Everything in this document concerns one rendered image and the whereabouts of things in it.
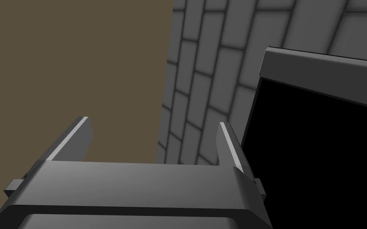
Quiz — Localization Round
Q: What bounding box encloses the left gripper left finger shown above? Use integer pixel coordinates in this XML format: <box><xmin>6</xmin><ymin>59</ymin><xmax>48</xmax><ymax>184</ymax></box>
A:
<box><xmin>42</xmin><ymin>116</ymin><xmax>94</xmax><ymax>162</ymax></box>

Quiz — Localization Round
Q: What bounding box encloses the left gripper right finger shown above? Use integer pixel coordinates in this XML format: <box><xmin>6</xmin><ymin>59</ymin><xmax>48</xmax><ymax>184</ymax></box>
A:
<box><xmin>215</xmin><ymin>122</ymin><xmax>253</xmax><ymax>175</ymax></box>

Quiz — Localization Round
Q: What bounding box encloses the grey and black appliance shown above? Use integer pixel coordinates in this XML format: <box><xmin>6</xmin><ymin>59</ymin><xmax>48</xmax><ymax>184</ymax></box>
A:
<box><xmin>240</xmin><ymin>46</ymin><xmax>367</xmax><ymax>229</ymax></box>

